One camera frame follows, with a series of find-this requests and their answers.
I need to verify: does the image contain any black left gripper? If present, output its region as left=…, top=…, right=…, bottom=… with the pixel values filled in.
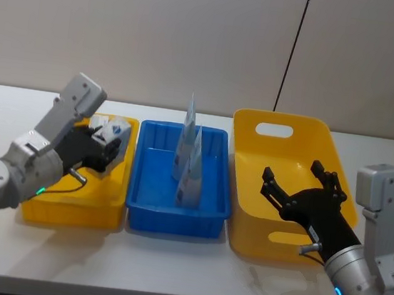
left=51, top=120, right=125, bottom=182

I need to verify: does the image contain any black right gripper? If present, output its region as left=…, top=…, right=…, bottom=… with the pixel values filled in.
left=253, top=154, right=372, bottom=266

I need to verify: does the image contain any white carton with blue print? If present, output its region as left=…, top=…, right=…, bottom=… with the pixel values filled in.
left=87, top=115, right=133, bottom=179

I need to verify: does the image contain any small white carton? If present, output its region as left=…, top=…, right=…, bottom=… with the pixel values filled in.
left=89, top=114, right=111, bottom=132

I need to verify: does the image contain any blue plastic bin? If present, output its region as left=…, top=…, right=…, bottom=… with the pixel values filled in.
left=122, top=118, right=241, bottom=242

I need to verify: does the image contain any shallow yellow plastic tray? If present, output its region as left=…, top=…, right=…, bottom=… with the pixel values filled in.
left=19, top=104, right=141, bottom=234

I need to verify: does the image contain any tall white blue pouch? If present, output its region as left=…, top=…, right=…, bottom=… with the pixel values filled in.
left=170, top=90, right=205, bottom=183

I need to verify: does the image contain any short white blue pouch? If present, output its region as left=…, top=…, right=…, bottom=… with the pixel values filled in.
left=174, top=123, right=210, bottom=210

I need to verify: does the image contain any left gripper thin dark cable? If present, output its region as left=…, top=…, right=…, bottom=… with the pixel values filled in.
left=27, top=166, right=89, bottom=210

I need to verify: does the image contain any gripper thin dark cable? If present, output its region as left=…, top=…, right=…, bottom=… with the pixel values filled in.
left=296, top=240, right=330, bottom=267
left=27, top=166, right=89, bottom=210

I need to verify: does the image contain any yellow plastic basket with handles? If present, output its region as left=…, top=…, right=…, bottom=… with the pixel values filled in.
left=216, top=106, right=371, bottom=271

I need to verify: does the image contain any right gripper thin dark cable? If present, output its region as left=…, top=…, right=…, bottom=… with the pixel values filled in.
left=296, top=240, right=330, bottom=267

